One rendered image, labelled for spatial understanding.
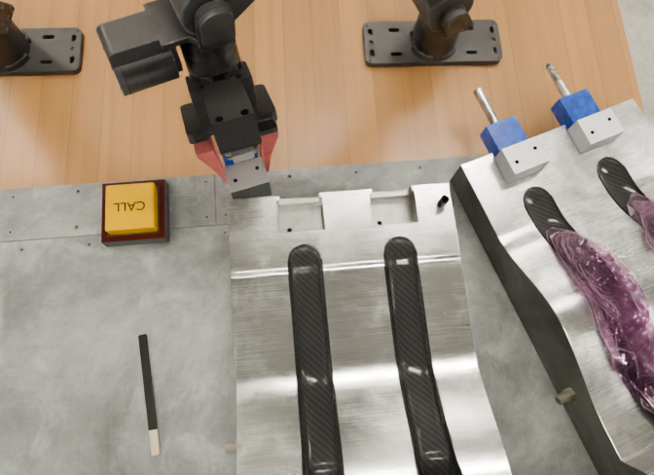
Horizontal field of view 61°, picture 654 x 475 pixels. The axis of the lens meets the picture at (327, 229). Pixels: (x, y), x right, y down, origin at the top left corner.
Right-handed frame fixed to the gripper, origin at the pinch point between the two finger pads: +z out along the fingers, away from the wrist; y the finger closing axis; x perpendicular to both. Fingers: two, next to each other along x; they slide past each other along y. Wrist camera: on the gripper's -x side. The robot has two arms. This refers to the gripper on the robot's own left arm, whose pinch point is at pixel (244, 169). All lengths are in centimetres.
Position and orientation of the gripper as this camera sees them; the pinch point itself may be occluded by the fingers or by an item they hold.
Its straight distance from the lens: 70.1
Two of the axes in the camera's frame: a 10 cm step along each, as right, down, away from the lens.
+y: 9.5, -3.0, 1.3
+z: 1.2, 6.9, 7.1
